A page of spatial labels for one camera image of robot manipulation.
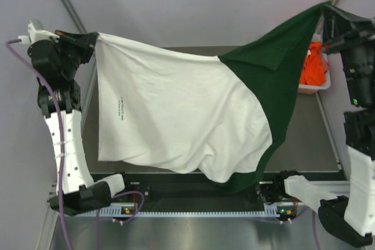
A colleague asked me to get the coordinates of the orange t-shirt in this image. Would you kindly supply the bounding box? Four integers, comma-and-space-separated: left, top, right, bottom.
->
299, 42, 325, 85

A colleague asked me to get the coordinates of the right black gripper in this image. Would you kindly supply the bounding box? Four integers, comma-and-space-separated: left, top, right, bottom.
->
316, 2, 375, 103

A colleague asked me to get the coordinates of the grey slotted cable duct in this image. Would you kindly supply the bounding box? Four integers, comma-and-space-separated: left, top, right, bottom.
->
94, 206, 296, 218

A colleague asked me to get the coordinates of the white plastic laundry basket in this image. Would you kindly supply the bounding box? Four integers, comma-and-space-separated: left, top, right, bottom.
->
298, 55, 331, 94

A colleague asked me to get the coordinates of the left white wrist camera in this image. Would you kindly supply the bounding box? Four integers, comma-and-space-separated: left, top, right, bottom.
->
18, 19, 59, 44

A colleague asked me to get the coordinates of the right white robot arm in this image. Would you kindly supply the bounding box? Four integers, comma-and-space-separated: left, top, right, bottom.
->
273, 5, 374, 248

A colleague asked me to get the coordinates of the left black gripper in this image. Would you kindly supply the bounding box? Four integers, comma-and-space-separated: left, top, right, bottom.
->
51, 30, 97, 80

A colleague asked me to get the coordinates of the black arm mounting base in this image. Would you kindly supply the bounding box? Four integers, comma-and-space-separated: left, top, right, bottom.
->
124, 172, 289, 204

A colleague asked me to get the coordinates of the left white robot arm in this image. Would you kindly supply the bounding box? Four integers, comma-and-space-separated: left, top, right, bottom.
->
28, 30, 133, 216

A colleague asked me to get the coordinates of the white and green t-shirt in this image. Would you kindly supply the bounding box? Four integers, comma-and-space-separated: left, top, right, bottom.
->
96, 3, 326, 192

